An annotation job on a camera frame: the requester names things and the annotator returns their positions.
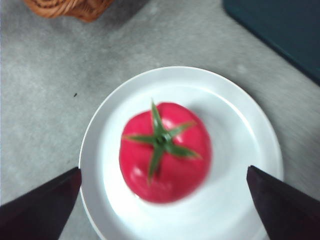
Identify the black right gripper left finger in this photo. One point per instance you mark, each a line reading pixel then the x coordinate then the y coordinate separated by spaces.
pixel 37 212

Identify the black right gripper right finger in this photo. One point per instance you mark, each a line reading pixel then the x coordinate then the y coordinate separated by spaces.
pixel 287 210

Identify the red tomato with green stem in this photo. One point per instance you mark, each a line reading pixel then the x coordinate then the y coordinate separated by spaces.
pixel 170 170

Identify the pale grey round plate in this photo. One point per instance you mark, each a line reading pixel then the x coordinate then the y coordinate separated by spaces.
pixel 237 130

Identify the black rectangular tray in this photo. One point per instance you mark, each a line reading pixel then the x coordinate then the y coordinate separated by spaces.
pixel 285 32

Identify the brown wicker basket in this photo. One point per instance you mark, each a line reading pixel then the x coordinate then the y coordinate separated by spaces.
pixel 70 8

